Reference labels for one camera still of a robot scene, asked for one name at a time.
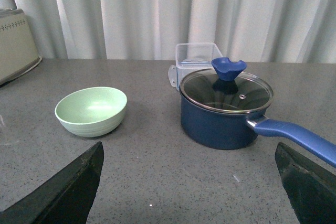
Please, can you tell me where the cream toaster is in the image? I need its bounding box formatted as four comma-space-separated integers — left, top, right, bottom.
1, 8, 42, 84

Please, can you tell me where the white curtain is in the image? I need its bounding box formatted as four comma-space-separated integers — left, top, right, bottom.
1, 0, 335, 63

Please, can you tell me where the blue saucepan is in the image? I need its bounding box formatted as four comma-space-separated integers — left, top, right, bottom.
181, 95, 335, 167

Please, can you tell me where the green bowl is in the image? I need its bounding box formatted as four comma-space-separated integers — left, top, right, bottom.
55, 87, 128, 137

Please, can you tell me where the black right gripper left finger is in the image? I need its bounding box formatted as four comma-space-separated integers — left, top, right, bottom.
1, 142, 104, 223

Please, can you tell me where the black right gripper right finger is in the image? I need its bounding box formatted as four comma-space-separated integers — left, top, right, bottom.
275, 143, 335, 223

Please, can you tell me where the glass pot lid blue knob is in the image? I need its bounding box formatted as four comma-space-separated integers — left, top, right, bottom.
180, 57, 274, 114

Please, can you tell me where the clear plastic container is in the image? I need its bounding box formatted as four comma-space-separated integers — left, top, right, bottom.
168, 42, 223, 90

